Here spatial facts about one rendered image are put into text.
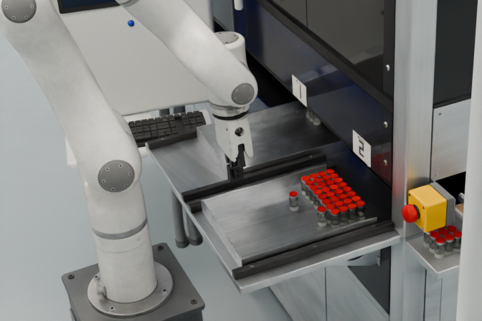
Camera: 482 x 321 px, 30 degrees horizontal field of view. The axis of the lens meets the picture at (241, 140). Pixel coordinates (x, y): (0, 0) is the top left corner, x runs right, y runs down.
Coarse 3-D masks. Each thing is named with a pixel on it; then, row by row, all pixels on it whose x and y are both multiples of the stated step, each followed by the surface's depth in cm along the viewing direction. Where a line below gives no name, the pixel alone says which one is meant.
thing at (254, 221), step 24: (312, 168) 227; (240, 192) 222; (264, 192) 225; (288, 192) 225; (216, 216) 218; (240, 216) 217; (264, 216) 217; (288, 216) 216; (312, 216) 215; (240, 240) 209; (264, 240) 209; (288, 240) 208; (312, 240) 203; (240, 264) 200
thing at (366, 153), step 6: (354, 132) 215; (354, 138) 216; (360, 138) 213; (354, 144) 217; (360, 144) 214; (366, 144) 211; (354, 150) 218; (366, 150) 212; (360, 156) 216; (366, 156) 213; (366, 162) 214
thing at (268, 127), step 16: (256, 112) 255; (272, 112) 257; (288, 112) 259; (304, 112) 259; (208, 128) 251; (256, 128) 253; (272, 128) 253; (288, 128) 252; (304, 128) 251; (320, 128) 251; (208, 144) 242; (256, 144) 246; (272, 144) 245; (288, 144) 245; (304, 144) 244; (320, 144) 244; (336, 144) 238; (224, 160) 234; (256, 160) 239; (272, 160) 232; (288, 160) 234
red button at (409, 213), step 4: (408, 204) 195; (404, 208) 194; (408, 208) 193; (412, 208) 193; (404, 212) 194; (408, 212) 193; (412, 212) 193; (416, 212) 193; (404, 216) 194; (408, 216) 193; (412, 216) 193; (416, 216) 193; (408, 220) 193; (412, 220) 193; (416, 220) 194
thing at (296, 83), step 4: (292, 76) 243; (296, 80) 241; (296, 84) 242; (300, 84) 240; (296, 88) 243; (304, 88) 238; (296, 92) 244; (304, 92) 238; (296, 96) 244; (304, 96) 239; (300, 100) 243; (304, 100) 240; (304, 104) 240
